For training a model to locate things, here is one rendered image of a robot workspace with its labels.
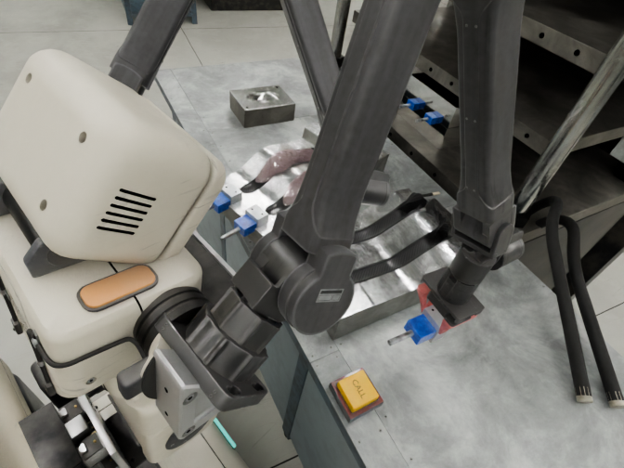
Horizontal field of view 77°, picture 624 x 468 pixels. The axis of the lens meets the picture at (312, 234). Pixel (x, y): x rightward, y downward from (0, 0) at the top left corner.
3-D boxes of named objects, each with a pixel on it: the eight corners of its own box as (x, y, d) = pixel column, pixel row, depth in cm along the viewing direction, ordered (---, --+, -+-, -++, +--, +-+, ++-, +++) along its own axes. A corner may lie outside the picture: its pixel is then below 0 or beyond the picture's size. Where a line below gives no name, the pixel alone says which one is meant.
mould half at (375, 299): (332, 341, 87) (344, 306, 78) (282, 257, 102) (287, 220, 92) (487, 273, 108) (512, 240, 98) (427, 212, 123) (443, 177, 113)
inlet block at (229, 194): (201, 227, 102) (200, 212, 98) (190, 216, 104) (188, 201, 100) (241, 206, 109) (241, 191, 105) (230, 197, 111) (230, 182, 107)
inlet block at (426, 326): (392, 361, 74) (401, 346, 70) (377, 339, 77) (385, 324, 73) (443, 337, 79) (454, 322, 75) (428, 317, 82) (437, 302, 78)
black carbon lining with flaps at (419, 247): (347, 293, 88) (356, 266, 82) (313, 243, 97) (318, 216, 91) (459, 250, 103) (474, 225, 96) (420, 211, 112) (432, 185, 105)
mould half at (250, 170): (265, 253, 102) (267, 223, 94) (206, 200, 113) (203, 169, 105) (380, 181, 130) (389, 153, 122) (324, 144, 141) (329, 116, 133)
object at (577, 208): (505, 250, 126) (514, 238, 122) (314, 71, 200) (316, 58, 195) (643, 193, 161) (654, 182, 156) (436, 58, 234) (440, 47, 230)
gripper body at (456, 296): (443, 271, 76) (459, 245, 70) (481, 314, 70) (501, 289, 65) (418, 281, 73) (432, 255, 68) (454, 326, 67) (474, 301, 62)
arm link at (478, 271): (456, 241, 62) (484, 266, 59) (484, 229, 65) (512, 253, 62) (440, 269, 67) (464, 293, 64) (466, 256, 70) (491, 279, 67)
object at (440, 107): (438, 149, 152) (456, 108, 139) (397, 113, 167) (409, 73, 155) (523, 129, 172) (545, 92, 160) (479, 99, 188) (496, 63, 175)
